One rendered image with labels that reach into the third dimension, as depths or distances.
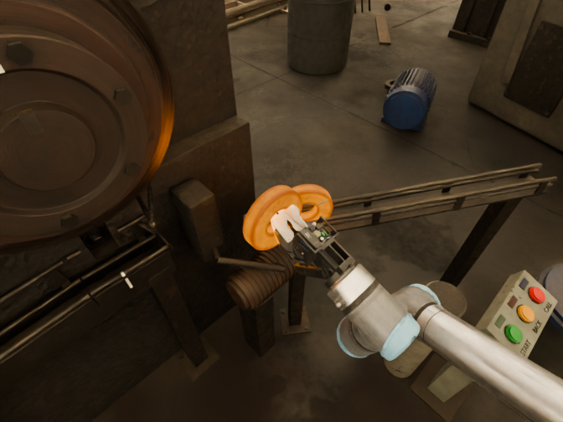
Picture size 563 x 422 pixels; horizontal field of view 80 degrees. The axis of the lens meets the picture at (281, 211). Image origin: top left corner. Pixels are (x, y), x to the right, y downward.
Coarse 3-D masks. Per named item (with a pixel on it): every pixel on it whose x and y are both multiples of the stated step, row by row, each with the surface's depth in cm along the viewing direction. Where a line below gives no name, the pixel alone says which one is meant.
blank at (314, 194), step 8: (304, 184) 89; (312, 184) 89; (304, 192) 87; (312, 192) 87; (320, 192) 88; (304, 200) 89; (312, 200) 89; (320, 200) 90; (328, 200) 90; (312, 208) 96; (320, 208) 92; (328, 208) 93; (304, 216) 96; (312, 216) 95; (328, 216) 95
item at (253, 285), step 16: (256, 256) 105; (272, 256) 104; (288, 256) 104; (240, 272) 100; (256, 272) 99; (272, 272) 101; (288, 272) 105; (240, 288) 96; (256, 288) 98; (272, 288) 101; (240, 304) 101; (256, 304) 99; (272, 304) 112; (256, 320) 110; (272, 320) 120; (256, 336) 120; (272, 336) 130; (256, 352) 134
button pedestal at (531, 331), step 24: (504, 288) 89; (528, 288) 87; (504, 312) 82; (504, 336) 79; (528, 336) 81; (432, 360) 133; (432, 384) 121; (456, 384) 111; (432, 408) 121; (456, 408) 121
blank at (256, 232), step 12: (276, 192) 70; (288, 192) 71; (252, 204) 69; (264, 204) 68; (276, 204) 70; (288, 204) 73; (300, 204) 77; (252, 216) 68; (264, 216) 69; (252, 228) 69; (264, 228) 71; (252, 240) 71; (264, 240) 74
